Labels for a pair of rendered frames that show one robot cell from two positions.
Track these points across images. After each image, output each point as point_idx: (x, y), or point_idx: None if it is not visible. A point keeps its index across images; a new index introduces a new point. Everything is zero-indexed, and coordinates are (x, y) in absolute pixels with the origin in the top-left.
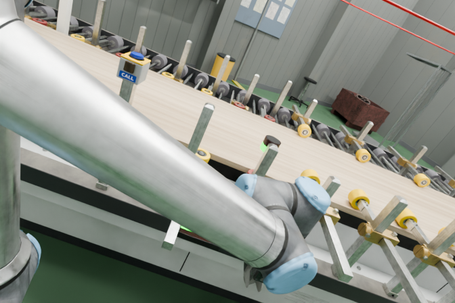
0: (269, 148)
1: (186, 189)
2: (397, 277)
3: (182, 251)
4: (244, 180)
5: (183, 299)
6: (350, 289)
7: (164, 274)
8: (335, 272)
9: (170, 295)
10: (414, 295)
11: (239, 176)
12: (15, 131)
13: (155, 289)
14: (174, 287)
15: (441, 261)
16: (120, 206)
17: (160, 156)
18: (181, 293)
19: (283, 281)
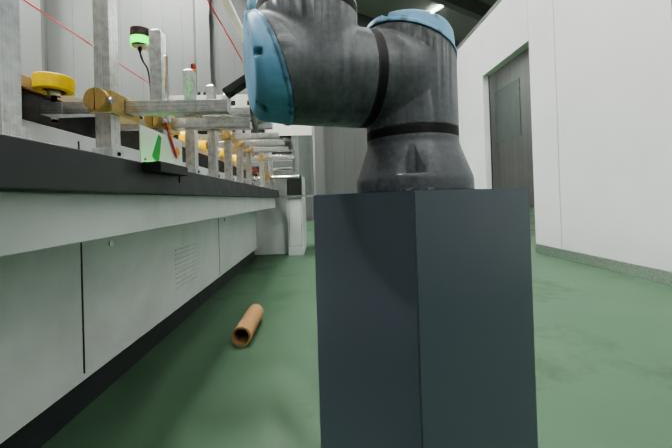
0: (160, 30)
1: None
2: (251, 128)
3: (74, 325)
4: None
5: (125, 397)
6: (226, 183)
7: (58, 426)
8: (216, 174)
9: (111, 413)
10: (266, 123)
11: None
12: None
13: (85, 436)
14: (93, 413)
15: (234, 133)
16: (73, 163)
17: None
18: (110, 403)
19: None
